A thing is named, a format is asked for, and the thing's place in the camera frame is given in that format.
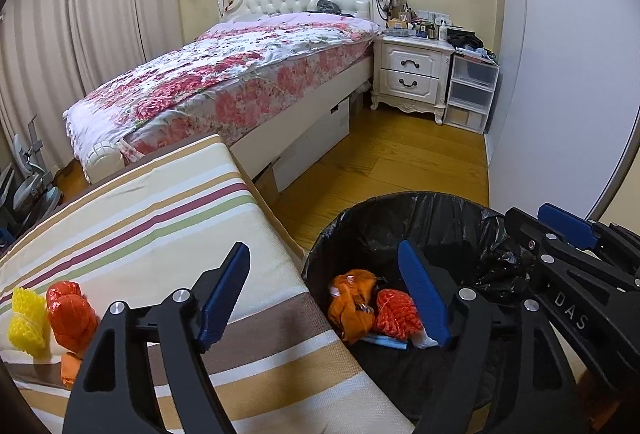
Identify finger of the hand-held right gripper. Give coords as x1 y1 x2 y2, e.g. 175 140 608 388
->
537 203 640 282
504 208 640 395

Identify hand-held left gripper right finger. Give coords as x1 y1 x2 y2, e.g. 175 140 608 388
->
397 239 593 434

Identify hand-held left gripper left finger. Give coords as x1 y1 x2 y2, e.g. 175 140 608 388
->
62 241 251 434

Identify orange foam fruit net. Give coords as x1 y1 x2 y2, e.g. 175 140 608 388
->
374 289 425 341

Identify teal white carton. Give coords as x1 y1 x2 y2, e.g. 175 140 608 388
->
362 334 408 352

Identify orange printed plastic bag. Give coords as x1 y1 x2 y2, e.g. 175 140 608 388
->
327 269 381 346

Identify trash bin with black bag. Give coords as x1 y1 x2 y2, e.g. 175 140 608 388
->
301 191 551 425

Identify striped tablecloth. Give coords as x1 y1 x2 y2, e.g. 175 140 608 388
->
0 134 416 434

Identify red-orange plastic bag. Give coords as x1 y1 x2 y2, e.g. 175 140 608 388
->
46 281 99 355

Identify white wardrobe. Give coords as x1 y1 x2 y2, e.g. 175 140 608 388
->
482 0 640 235

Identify plain orange plastic bag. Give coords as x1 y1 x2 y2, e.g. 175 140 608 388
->
60 350 83 389

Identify clear plastic drawer unit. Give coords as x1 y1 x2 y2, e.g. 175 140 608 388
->
442 51 501 135

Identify white under-bed box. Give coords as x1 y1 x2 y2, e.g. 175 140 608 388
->
272 98 351 192

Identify yellow foam fruit net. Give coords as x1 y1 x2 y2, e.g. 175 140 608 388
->
8 286 51 359

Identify pile of dark clothes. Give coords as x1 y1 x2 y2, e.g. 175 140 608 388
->
446 28 498 62

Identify white nightstand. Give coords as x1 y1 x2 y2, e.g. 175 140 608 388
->
370 34 456 125

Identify grey swivel chair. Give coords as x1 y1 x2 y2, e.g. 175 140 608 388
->
0 116 63 245

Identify floral quilt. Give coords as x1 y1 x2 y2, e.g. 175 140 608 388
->
65 11 381 160

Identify cluster of small bottles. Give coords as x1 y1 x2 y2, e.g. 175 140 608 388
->
387 1 451 40

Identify beige curtain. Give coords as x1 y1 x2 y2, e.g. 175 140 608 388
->
0 0 183 160

